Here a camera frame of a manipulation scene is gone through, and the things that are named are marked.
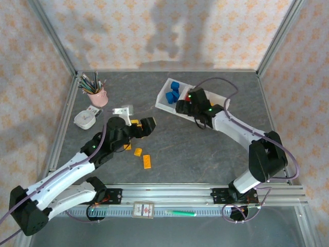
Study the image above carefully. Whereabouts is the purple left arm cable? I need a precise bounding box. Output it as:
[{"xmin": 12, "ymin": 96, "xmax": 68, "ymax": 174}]
[{"xmin": 0, "ymin": 123, "xmax": 108, "ymax": 245}]

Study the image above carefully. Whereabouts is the white square alarm clock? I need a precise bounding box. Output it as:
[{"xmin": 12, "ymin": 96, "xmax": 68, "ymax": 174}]
[{"xmin": 74, "ymin": 110, "xmax": 96, "ymax": 130}]

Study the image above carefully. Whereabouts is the grey slotted cable duct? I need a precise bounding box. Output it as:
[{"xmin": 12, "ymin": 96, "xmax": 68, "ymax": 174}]
[{"xmin": 55, "ymin": 207, "xmax": 259, "ymax": 219}]

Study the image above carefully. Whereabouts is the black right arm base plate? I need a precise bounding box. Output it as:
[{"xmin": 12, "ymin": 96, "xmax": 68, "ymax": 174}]
[{"xmin": 211, "ymin": 187, "xmax": 259, "ymax": 206}]

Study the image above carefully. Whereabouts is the aluminium side frame rail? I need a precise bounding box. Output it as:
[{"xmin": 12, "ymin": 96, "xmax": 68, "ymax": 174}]
[
  {"xmin": 46, "ymin": 74, "xmax": 80, "ymax": 175},
  {"xmin": 256, "ymin": 73, "xmax": 294, "ymax": 186}
]

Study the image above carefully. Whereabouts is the wide aluminium mounting rail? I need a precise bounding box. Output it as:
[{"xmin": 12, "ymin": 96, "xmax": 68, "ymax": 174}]
[{"xmin": 105, "ymin": 184, "xmax": 308, "ymax": 206}]

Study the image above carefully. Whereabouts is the pink ceramic cup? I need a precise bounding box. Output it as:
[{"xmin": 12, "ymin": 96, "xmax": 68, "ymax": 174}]
[{"xmin": 86, "ymin": 87, "xmax": 108, "ymax": 108}]

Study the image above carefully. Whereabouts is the aluminium frame post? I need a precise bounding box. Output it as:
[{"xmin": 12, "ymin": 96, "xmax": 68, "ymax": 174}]
[
  {"xmin": 27, "ymin": 0, "xmax": 79, "ymax": 78},
  {"xmin": 256, "ymin": 0, "xmax": 308, "ymax": 78}
]

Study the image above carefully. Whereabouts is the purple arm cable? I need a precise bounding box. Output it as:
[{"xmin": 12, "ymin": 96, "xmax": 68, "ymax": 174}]
[
  {"xmin": 0, "ymin": 123, "xmax": 108, "ymax": 245},
  {"xmin": 197, "ymin": 77, "xmax": 301, "ymax": 224}
]

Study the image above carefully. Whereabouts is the small white printed card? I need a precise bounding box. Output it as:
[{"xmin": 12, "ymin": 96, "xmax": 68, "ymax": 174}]
[{"xmin": 86, "ymin": 104, "xmax": 103, "ymax": 119}]

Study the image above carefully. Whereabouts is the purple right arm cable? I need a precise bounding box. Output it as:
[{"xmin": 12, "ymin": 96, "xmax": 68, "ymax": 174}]
[{"xmin": 197, "ymin": 77, "xmax": 301, "ymax": 224}]

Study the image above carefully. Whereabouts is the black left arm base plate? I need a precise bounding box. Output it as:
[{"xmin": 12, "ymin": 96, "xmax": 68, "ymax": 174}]
[{"xmin": 102, "ymin": 188, "xmax": 123, "ymax": 206}]

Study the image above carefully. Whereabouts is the framed red and white card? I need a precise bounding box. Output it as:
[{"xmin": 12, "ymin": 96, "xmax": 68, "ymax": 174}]
[{"xmin": 132, "ymin": 202, "xmax": 155, "ymax": 219}]

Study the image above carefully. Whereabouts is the green pen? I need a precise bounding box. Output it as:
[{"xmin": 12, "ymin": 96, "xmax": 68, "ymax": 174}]
[{"xmin": 165, "ymin": 209, "xmax": 197, "ymax": 217}]

